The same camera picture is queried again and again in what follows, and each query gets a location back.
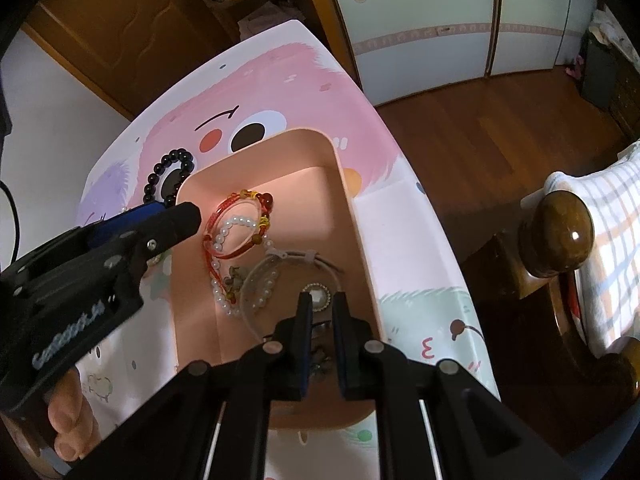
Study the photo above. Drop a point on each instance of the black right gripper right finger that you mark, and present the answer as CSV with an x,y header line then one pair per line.
x,y
354,364

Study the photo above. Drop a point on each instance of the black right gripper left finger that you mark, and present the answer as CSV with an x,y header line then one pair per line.
x,y
291,365

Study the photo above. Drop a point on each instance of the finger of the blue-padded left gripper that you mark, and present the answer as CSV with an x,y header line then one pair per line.
x,y
127,220

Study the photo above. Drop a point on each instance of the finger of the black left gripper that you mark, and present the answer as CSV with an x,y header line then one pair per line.
x,y
166,229

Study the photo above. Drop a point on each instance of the person's left hand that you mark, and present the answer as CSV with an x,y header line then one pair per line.
x,y
71,416

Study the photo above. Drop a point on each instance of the white headband with pearl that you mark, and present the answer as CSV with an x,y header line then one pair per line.
x,y
261,283

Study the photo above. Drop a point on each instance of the pink plastic tray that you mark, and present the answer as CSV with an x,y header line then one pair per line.
x,y
311,210

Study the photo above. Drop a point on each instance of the brown wooden door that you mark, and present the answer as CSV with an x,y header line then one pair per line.
x,y
128,52

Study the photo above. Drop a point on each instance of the folded pink cloth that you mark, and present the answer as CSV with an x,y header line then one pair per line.
x,y
265,17

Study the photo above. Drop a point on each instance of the round wooden bedpost knob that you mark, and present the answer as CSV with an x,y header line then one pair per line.
x,y
556,236

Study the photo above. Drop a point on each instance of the white plaid bed blanket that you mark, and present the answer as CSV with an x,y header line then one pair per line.
x,y
607,282

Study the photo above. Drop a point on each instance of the white sliding wardrobe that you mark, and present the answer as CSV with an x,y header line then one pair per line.
x,y
403,47

